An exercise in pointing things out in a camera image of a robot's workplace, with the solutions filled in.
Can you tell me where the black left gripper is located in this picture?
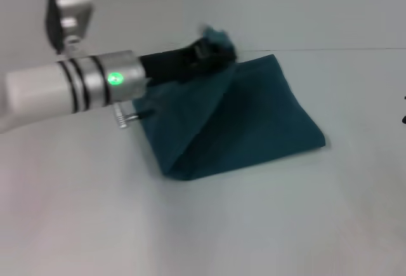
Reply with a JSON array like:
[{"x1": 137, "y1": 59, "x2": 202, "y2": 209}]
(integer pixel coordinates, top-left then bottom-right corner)
[{"x1": 138, "y1": 39, "x2": 239, "y2": 85}]

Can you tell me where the blue t-shirt with white print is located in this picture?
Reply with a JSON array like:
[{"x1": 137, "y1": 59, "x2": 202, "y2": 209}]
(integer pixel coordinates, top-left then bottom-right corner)
[{"x1": 131, "y1": 25, "x2": 328, "y2": 182}]

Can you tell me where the left arm cable with plug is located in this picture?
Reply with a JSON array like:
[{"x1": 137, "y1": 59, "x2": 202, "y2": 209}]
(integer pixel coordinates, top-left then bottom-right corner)
[{"x1": 113, "y1": 102, "x2": 156, "y2": 130}]

